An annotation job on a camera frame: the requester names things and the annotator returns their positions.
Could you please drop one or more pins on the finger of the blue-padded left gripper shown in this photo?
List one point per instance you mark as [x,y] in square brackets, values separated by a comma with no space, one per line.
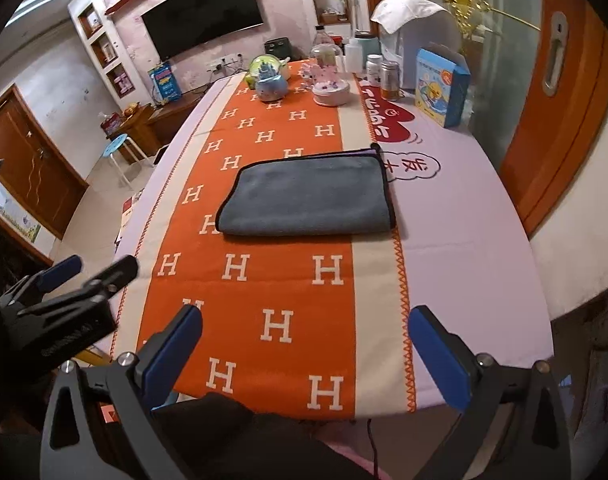
[31,289]

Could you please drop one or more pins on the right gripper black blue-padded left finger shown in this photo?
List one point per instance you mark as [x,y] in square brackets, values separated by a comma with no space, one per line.
[99,422]

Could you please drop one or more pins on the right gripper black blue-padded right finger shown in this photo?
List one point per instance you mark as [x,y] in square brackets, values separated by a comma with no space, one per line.
[534,443]

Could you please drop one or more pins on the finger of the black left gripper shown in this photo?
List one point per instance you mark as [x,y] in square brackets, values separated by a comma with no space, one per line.
[104,285]

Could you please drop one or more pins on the purple and grey towel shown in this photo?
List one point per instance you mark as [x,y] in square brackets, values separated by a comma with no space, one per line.
[340,193]

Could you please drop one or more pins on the brown wooden door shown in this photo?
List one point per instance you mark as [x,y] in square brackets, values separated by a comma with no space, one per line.
[33,170]

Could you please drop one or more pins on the wooden tv cabinet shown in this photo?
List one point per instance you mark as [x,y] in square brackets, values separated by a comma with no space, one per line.
[153,127]

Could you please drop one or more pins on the blue poster box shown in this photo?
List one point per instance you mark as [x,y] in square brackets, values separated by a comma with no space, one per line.
[165,86]

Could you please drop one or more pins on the orange H-pattern table runner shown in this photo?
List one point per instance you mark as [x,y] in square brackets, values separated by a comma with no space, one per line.
[311,328]

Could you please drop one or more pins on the pink printed tablecloth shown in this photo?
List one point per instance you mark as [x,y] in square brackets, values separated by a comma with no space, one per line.
[466,255]

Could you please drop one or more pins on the blue castle snow globe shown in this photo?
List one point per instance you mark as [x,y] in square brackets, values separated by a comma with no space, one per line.
[271,89]

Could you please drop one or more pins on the green round toy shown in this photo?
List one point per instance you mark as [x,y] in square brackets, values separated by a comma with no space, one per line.
[266,65]

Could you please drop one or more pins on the black small appliance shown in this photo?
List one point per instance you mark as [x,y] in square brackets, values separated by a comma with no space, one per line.
[280,47]

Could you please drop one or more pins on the pink glass dome music box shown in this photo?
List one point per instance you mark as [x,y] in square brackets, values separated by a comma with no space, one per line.
[324,74]

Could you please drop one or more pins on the clear plastic bottle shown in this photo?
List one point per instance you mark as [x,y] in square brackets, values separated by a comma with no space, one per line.
[324,37]

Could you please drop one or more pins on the white plastic canister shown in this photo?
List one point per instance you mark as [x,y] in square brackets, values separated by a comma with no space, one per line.
[353,59]

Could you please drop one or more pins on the white pill bottle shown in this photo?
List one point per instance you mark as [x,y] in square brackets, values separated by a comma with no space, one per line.
[373,69]

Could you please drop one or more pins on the amber glass jar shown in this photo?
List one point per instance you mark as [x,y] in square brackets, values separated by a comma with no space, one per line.
[390,80]

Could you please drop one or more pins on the teal lidded container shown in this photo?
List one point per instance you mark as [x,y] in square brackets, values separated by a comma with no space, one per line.
[369,42]

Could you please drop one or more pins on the blue yellow duck box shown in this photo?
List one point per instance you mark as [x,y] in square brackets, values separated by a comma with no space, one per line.
[442,82]

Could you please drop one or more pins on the white folded cloth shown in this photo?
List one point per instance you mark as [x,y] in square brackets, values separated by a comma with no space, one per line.
[394,14]

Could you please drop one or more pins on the white water dispenser appliance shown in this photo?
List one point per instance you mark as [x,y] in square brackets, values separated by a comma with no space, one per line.
[403,46]

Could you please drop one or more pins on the white wall shelf unit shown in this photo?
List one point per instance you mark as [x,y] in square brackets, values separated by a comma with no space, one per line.
[108,53]

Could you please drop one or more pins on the black wall television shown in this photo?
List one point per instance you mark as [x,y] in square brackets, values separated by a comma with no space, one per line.
[175,26]

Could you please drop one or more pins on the orange sliding door frame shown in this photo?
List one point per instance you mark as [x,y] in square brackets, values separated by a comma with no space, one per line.
[555,135]

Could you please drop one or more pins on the silver door handle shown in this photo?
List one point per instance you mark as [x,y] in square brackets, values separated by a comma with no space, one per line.
[556,52]

